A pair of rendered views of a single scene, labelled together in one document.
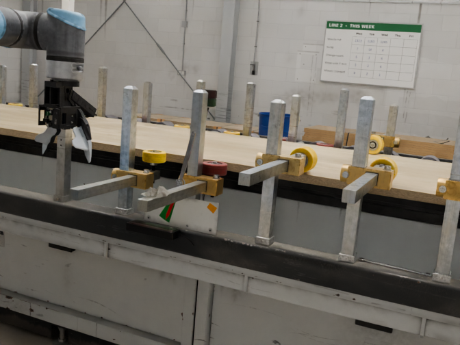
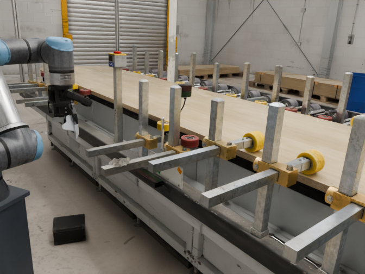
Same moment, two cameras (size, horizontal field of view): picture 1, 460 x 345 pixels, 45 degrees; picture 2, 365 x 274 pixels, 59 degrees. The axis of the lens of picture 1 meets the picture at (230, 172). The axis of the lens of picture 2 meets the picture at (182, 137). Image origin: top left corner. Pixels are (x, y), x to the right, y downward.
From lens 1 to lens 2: 0.77 m
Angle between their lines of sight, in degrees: 28
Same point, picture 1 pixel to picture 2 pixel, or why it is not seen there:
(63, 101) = (60, 98)
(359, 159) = (266, 155)
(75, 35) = (60, 56)
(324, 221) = not seen: hidden behind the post
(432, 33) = not seen: outside the picture
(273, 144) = (212, 132)
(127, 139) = (141, 115)
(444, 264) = (328, 265)
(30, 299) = (125, 195)
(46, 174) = (127, 125)
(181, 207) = not seen: hidden behind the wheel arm
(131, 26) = (268, 13)
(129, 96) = (140, 86)
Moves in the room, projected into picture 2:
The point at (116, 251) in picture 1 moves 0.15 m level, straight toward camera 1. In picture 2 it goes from (141, 184) to (128, 197)
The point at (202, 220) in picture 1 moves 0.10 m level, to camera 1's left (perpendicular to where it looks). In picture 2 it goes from (175, 178) to (156, 172)
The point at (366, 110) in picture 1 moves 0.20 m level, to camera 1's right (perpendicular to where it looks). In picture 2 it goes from (273, 115) to (346, 126)
